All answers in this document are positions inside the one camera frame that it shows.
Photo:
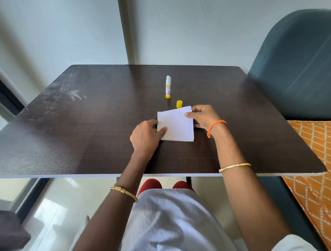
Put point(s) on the gold bangle with red stones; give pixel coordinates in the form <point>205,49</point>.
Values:
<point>124,191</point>

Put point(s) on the person's right hand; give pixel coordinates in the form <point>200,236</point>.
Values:
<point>206,117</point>

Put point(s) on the red trousers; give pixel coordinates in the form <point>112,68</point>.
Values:
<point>150,184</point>

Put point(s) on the orange patterned cushion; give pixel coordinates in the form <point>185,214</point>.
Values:
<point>313,165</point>

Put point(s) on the person's left hand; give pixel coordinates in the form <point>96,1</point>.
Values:
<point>143,137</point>

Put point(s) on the white paper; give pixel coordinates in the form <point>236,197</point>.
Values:
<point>175,126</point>

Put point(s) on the teal upholstered sofa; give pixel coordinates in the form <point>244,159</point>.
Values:
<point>292,67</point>

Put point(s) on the black table leg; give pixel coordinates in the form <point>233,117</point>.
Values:
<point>188,180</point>

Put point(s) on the white striped tunic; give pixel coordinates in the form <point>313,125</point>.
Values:
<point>175,222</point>

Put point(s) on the person's right forearm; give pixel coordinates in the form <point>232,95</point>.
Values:
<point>243,191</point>

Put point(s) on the yellow glue stick cap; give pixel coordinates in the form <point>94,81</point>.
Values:
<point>179,104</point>

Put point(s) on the plain gold bangle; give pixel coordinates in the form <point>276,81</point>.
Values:
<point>234,166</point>

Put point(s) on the dark grey fabric object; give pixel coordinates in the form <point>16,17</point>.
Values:
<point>11,231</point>

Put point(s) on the person's left thumb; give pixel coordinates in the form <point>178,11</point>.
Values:
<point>161,132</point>

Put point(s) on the white and yellow glue stick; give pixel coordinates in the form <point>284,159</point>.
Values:
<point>168,86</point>

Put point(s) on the person's left forearm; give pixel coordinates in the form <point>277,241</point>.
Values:
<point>116,204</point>

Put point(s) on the person's right thumb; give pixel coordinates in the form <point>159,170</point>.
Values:
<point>198,125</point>

